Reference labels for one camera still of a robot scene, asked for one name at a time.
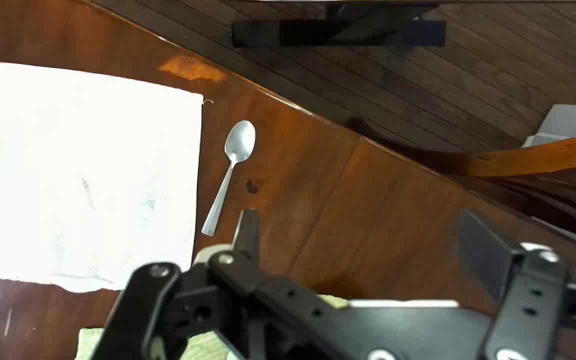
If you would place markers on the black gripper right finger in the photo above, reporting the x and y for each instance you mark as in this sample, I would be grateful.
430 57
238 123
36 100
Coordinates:
484 254

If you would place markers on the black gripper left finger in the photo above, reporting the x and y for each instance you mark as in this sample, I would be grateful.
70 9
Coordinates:
247 237

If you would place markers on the silver metal spoon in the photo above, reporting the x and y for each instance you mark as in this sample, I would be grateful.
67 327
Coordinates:
238 147

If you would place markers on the white cloth towel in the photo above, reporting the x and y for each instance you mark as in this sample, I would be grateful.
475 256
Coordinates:
96 177

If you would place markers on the dark wooden chair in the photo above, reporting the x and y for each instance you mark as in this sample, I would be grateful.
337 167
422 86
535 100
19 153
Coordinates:
539 181

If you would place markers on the yellow-green cloth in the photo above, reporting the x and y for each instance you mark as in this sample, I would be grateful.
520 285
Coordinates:
285 323

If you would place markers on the black stand base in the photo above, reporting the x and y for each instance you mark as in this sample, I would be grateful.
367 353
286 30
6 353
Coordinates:
337 32

